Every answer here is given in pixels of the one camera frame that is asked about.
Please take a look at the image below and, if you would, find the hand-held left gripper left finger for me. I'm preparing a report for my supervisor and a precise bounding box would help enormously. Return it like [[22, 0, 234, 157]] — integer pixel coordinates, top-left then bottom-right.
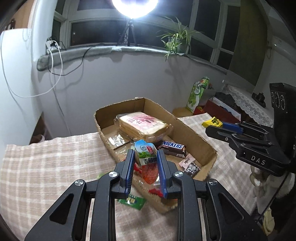
[[24, 149, 136, 241]]

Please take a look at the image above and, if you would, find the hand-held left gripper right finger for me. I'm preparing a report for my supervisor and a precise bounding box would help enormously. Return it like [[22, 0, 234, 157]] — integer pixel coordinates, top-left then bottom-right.
[[157, 149, 269, 241]]

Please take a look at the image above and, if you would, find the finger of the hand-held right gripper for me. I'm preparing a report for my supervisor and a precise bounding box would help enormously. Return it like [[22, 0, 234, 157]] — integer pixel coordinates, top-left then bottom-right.
[[222, 121, 274, 139], [205, 125, 285, 158]]

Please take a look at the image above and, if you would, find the yellow snack packet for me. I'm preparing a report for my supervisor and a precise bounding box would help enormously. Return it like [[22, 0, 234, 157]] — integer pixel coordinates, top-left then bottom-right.
[[202, 116, 223, 129]]

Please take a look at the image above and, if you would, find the green orange snack packet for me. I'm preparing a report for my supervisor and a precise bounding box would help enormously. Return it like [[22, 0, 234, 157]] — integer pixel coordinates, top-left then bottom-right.
[[134, 140, 160, 185]]

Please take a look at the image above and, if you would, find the brown chocolate bar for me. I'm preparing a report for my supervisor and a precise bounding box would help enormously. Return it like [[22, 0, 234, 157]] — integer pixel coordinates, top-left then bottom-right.
[[157, 140, 186, 158]]

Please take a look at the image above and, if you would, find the pink sliced bread packet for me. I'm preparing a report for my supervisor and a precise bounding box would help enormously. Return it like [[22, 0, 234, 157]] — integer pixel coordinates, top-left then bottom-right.
[[113, 112, 174, 142]]

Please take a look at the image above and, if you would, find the cardboard box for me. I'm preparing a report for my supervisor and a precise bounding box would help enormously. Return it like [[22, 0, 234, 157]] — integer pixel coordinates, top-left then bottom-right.
[[94, 97, 218, 215]]

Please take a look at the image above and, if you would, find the person's right hand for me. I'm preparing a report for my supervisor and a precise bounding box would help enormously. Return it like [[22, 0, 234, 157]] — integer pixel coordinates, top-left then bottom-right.
[[250, 167, 281, 197]]

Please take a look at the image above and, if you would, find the red open box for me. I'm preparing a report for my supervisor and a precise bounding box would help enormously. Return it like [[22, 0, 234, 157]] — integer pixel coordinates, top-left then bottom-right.
[[193, 97, 242, 123]]

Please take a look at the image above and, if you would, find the dark cloth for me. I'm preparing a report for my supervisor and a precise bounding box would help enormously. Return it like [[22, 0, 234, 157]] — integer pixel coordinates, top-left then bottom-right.
[[214, 91, 243, 116]]

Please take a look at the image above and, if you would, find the pink small packet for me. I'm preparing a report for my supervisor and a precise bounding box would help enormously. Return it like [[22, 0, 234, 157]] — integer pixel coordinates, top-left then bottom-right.
[[179, 154, 196, 168]]

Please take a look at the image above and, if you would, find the white lace tablecloth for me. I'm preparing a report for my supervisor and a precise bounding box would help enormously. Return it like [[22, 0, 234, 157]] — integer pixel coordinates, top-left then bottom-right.
[[221, 83, 274, 128]]

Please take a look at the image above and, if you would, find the dark green snack packet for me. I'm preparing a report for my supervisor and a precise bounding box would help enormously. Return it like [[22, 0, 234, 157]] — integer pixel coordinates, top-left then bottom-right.
[[117, 194, 147, 211]]

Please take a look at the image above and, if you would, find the black white snack packet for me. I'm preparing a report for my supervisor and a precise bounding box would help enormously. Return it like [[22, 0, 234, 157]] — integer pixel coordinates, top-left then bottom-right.
[[183, 162, 201, 178]]

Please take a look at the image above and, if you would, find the clear foil packet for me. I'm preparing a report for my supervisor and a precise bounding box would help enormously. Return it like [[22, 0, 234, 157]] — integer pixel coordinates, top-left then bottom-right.
[[107, 136, 132, 147]]

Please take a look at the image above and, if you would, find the green white carton box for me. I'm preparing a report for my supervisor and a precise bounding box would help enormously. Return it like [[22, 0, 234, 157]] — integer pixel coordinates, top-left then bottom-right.
[[186, 77, 215, 114]]

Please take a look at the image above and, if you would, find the brown cardboard carton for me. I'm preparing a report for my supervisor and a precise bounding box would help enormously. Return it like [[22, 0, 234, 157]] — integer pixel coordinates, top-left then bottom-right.
[[172, 107, 195, 118]]

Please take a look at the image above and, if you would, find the olive curtain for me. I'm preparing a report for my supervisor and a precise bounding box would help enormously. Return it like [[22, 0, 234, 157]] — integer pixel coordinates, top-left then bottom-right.
[[228, 0, 271, 86]]

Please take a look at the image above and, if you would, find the potted spider plant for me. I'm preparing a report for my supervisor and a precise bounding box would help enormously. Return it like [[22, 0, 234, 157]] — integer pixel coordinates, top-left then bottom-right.
[[156, 16, 204, 62]]

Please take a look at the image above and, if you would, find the grey windowsill cloth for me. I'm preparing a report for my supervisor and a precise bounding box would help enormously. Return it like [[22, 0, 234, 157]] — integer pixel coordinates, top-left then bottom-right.
[[36, 45, 197, 72]]

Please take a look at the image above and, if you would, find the black tripod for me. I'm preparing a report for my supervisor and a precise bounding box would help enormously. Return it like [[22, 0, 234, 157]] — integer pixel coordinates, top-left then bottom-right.
[[116, 19, 139, 47]]

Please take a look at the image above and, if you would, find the white power strip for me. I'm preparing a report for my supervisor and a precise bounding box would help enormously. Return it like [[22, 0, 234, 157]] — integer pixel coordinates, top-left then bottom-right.
[[46, 37, 62, 50]]

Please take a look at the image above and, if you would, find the white cabinet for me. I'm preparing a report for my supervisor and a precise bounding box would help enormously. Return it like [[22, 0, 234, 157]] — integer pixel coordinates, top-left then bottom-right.
[[0, 28, 44, 144]]

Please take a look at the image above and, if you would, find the black camera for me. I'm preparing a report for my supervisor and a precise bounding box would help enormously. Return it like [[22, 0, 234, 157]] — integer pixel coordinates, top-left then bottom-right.
[[252, 92, 266, 107]]

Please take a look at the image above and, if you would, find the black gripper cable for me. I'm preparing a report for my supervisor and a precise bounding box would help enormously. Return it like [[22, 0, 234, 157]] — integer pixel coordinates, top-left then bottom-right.
[[260, 173, 290, 224]]

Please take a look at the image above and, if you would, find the white cable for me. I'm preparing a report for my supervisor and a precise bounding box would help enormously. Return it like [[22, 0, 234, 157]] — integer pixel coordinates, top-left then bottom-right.
[[0, 30, 64, 98]]

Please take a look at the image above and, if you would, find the window frame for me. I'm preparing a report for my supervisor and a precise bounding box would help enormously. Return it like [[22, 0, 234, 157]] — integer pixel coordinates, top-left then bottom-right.
[[50, 0, 241, 75]]

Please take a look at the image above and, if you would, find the ring light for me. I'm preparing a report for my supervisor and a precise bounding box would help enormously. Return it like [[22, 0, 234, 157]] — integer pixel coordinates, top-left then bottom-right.
[[111, 0, 160, 19]]

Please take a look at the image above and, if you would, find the wooden wall niche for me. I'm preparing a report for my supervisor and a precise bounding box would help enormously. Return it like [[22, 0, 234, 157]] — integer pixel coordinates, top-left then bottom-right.
[[3, 0, 37, 30]]

